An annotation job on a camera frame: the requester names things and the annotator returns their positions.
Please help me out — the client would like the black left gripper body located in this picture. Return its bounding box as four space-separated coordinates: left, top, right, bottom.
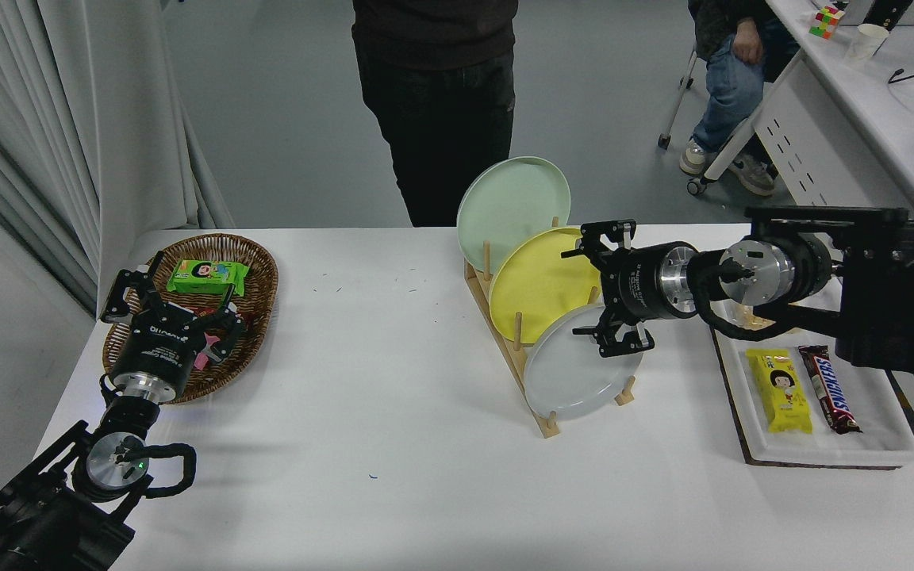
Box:
110 304 213 393

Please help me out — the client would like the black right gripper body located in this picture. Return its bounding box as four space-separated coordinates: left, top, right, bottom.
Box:
600 242 664 322

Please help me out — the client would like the grey plate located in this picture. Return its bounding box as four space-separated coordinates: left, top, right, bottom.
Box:
523 304 647 422

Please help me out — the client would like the yellow plate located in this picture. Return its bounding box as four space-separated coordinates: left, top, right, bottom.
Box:
489 227 609 346

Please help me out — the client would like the pale green plate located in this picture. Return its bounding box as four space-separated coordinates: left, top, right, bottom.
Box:
456 156 571 274

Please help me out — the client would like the wooden plate rack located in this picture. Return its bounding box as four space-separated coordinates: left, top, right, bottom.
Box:
463 216 637 439

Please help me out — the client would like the seated person's hand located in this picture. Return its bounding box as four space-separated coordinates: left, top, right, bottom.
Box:
731 20 766 64

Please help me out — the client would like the pink snack wrapper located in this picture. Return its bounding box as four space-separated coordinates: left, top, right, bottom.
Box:
194 331 224 372

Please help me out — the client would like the green snack pack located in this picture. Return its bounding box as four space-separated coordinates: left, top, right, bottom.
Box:
167 258 251 298

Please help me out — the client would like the brown wicker basket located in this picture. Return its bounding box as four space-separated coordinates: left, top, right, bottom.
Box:
102 232 279 405

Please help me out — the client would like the clear pack of biscuits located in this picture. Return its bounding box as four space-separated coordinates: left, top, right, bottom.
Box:
723 305 777 331

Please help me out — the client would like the yellow snack bar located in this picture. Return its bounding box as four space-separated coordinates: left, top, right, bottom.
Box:
745 348 814 435

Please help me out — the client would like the grey curtain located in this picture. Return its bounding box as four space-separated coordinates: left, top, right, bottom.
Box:
0 0 236 314

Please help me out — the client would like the seated person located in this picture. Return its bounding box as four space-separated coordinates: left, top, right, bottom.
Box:
679 0 803 197

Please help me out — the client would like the standing person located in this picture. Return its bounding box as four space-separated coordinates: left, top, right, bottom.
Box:
351 0 520 228

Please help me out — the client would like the brown Snickers bar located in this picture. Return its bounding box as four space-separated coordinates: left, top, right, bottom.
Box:
797 344 862 435

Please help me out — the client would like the white rectangular tray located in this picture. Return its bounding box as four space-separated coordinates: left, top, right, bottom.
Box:
701 270 914 469

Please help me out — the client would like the white desk with perforated panel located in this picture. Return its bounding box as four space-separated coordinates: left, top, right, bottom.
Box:
687 0 914 508

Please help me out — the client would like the colourful puzzle cube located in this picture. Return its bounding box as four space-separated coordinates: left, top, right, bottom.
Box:
808 6 847 39

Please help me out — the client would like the white paper cup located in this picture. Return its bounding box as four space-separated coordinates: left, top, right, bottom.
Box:
844 23 890 66

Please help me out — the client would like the white chair frame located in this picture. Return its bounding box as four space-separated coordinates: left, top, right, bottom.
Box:
658 46 700 151

